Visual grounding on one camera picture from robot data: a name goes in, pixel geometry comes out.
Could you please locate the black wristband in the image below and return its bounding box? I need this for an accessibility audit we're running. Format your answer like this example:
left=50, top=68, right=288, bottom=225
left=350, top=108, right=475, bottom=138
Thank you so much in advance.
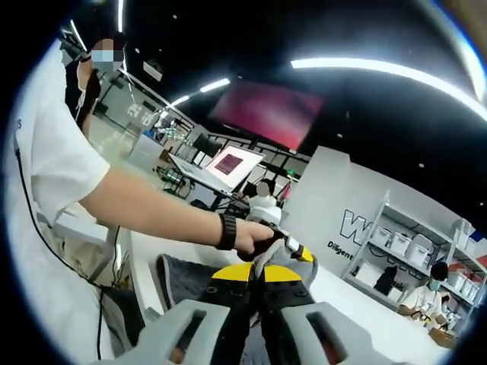
left=215, top=213, right=237, bottom=251

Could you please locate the long curved ceiling light strip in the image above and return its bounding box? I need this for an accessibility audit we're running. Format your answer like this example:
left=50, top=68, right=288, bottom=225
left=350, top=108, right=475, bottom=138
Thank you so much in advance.
left=291, top=56, right=487, bottom=122

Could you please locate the brown wooden tray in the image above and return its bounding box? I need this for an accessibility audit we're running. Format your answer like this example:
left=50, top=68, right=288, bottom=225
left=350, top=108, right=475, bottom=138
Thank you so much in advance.
left=429, top=326, right=457, bottom=349

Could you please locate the operator in white shirt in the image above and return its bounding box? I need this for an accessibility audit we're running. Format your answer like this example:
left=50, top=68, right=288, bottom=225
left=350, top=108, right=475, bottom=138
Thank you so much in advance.
left=3, top=37, right=115, bottom=362

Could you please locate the open white laptop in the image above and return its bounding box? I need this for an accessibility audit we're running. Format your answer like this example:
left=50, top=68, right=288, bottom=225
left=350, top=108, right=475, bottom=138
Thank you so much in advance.
left=167, top=144, right=266, bottom=197

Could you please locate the black bag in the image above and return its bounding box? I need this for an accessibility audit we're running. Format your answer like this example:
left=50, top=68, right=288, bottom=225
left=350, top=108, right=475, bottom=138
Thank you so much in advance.
left=374, top=265, right=399, bottom=296

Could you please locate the green white machine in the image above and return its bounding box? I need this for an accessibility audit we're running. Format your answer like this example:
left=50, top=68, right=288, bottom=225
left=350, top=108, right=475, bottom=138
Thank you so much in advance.
left=151, top=125, right=191, bottom=144

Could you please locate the black cable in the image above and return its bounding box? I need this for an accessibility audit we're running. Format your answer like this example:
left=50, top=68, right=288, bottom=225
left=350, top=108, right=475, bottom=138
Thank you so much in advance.
left=14, top=148, right=106, bottom=360

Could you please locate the grey quilted towel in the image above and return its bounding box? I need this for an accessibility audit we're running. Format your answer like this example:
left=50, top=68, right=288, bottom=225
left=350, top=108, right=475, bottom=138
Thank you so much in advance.
left=154, top=243, right=319, bottom=365

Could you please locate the person's left hand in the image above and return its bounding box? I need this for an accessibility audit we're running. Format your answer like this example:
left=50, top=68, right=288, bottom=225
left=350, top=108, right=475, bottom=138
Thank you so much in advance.
left=234, top=219, right=285, bottom=263

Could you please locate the grey metal shelf rack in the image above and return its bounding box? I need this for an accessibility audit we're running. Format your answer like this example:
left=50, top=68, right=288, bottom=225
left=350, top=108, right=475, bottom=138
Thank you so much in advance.
left=340, top=189, right=482, bottom=316

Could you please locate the hanging red screen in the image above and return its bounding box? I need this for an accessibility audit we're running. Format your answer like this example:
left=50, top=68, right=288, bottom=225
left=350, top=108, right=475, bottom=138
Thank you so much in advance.
left=208, top=78, right=324, bottom=151

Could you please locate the white carton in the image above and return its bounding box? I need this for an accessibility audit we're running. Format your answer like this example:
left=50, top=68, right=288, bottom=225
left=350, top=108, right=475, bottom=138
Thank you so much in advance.
left=355, top=262, right=381, bottom=288

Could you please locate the small black computer monitor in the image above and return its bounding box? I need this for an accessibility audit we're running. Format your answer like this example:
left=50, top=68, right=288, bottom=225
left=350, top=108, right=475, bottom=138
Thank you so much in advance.
left=193, top=132, right=221, bottom=160

